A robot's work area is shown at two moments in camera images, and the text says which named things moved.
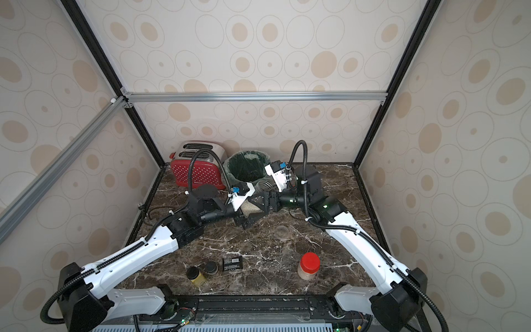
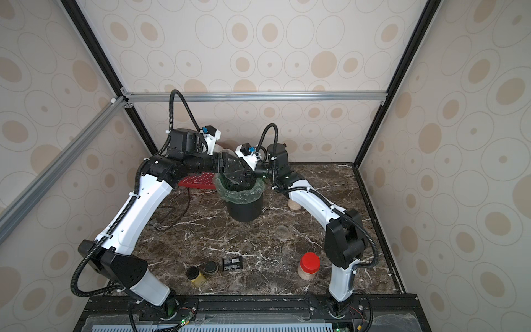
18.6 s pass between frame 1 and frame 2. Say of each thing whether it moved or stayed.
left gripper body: moved
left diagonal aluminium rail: stayed
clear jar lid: stayed
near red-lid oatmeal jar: stayed
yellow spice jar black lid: stayed
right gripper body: moved
